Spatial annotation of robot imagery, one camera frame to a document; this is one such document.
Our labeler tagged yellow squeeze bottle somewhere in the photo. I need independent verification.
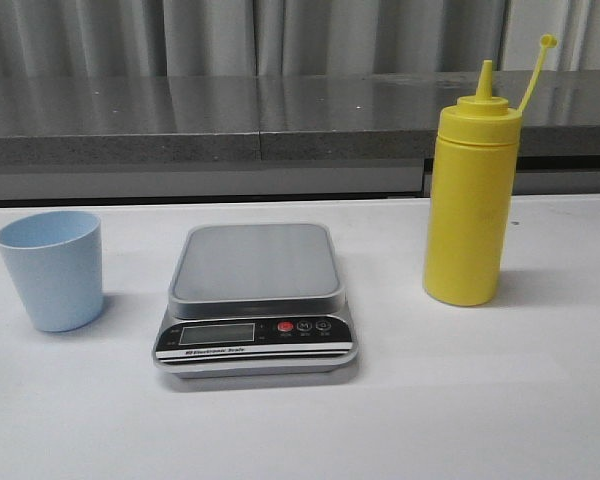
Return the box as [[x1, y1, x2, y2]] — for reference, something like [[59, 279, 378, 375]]
[[423, 34, 558, 307]]

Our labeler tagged light blue plastic cup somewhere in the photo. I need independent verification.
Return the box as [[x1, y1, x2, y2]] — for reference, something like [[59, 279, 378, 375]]
[[0, 211, 104, 332]]

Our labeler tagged silver digital kitchen scale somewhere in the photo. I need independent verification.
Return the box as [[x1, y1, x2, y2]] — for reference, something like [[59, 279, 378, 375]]
[[152, 223, 358, 379]]

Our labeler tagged grey stone counter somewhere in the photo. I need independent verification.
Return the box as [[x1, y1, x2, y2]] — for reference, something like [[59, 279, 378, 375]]
[[0, 68, 600, 208]]

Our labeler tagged grey curtain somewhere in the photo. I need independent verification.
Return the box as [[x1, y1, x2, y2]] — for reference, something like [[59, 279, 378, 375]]
[[0, 1, 600, 77]]

